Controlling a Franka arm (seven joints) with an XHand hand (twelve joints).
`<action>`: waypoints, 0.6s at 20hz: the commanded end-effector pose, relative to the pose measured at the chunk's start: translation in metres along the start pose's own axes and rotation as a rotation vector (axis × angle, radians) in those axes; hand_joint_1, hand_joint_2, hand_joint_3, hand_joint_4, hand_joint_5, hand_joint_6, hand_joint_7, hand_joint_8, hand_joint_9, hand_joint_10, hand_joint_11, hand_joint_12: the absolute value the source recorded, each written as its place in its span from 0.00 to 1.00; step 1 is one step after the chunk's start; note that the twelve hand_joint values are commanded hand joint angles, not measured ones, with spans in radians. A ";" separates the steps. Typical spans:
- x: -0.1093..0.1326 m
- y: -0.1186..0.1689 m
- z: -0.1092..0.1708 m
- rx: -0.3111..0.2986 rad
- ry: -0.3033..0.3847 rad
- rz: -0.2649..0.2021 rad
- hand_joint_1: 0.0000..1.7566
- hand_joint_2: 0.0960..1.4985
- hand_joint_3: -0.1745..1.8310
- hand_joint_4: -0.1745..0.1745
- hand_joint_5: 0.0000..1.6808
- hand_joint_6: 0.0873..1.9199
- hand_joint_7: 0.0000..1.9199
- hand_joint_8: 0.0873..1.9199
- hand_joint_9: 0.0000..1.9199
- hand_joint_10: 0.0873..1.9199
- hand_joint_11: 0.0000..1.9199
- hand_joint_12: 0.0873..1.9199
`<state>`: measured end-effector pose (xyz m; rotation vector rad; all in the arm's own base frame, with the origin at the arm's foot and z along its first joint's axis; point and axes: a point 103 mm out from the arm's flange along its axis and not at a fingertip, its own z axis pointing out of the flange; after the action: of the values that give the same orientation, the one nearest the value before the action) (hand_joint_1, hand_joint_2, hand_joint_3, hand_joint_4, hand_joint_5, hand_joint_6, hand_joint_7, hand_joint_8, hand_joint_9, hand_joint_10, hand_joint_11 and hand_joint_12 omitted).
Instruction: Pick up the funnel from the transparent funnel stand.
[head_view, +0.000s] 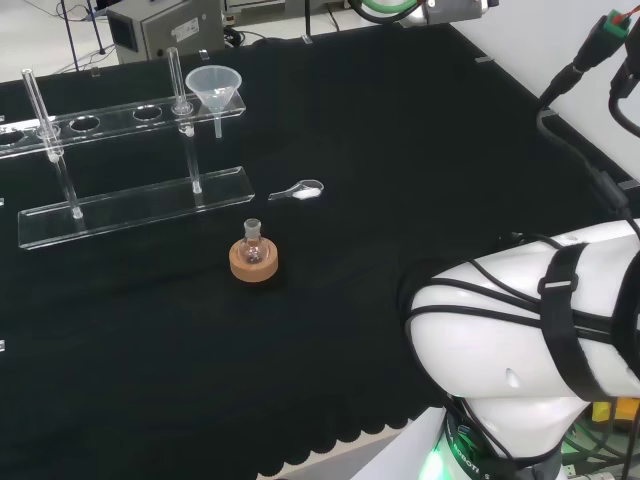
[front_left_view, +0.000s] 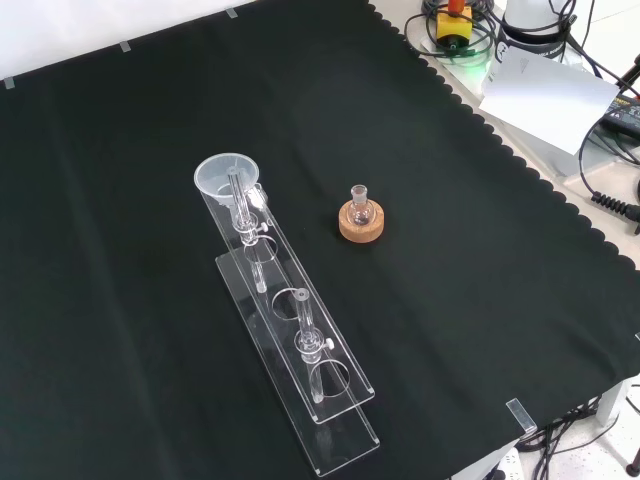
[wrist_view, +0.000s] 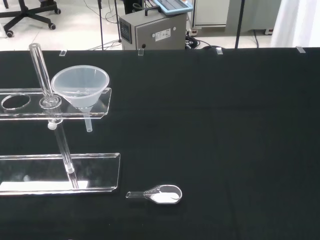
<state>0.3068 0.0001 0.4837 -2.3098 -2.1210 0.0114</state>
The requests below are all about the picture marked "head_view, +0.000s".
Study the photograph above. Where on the small round-bottom glass flask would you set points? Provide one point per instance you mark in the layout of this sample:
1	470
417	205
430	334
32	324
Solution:
252	250

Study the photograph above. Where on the yellow stop button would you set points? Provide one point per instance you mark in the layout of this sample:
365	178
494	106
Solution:
620	410

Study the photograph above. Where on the clear plastic funnel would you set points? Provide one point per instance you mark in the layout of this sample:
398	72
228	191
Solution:
214	89

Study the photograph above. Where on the clear acrylic funnel stand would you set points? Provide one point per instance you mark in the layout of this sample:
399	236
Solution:
150	200

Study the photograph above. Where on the glass weighing funnel with powder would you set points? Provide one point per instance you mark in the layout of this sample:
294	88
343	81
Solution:
306	192

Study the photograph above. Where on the black tripod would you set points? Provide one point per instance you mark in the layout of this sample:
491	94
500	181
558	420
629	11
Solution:
101	49

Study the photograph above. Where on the black bench cloth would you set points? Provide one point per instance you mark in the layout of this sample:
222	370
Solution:
150	350

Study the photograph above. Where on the grey equipment box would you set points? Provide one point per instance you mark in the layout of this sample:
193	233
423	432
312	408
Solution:
175	30

